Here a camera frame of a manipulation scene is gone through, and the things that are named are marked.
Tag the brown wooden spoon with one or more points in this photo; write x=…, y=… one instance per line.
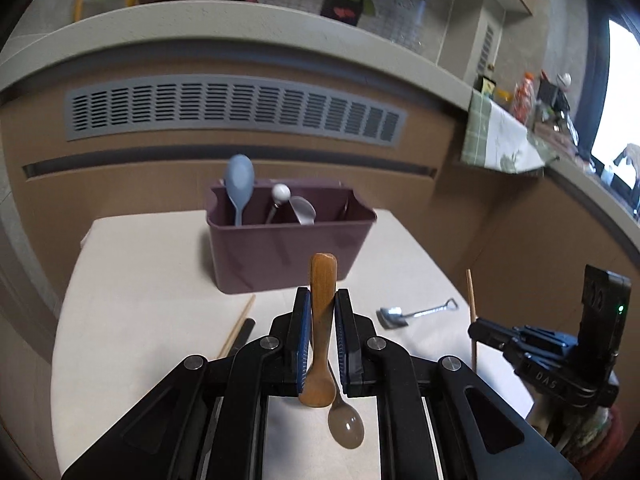
x=322, y=280

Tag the small metal shovel spoon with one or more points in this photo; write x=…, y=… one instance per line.
x=395, y=316

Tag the purple utensil holder box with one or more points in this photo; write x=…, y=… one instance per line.
x=280, y=255

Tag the blue-grey plastic spoon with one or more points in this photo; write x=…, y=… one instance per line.
x=239, y=177

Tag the black countertop rack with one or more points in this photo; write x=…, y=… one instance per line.
x=557, y=105

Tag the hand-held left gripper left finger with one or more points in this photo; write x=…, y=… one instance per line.
x=302, y=342

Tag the dark green box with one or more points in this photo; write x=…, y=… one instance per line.
x=486, y=86

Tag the red plastic bottle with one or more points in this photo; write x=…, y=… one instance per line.
x=525, y=97

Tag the yellow jar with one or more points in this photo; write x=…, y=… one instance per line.
x=503, y=96

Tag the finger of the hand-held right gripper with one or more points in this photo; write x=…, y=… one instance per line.
x=495, y=336

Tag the metal spoon with white ball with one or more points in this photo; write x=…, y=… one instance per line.
x=281, y=192

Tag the beige kitchen countertop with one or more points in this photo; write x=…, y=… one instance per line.
x=200, y=30

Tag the brown plastic spoon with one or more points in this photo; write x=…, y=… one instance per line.
x=346, y=425

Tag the grey vent grille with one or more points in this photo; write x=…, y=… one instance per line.
x=235, y=107

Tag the grey column vent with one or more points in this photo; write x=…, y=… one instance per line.
x=486, y=50

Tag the green checked towel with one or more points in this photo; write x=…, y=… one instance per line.
x=492, y=135

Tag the black plastic spoon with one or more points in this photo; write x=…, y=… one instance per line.
x=245, y=331

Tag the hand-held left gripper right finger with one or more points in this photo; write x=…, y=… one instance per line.
x=342, y=342

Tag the wooden chopstick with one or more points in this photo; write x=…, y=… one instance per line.
x=471, y=295
x=237, y=325

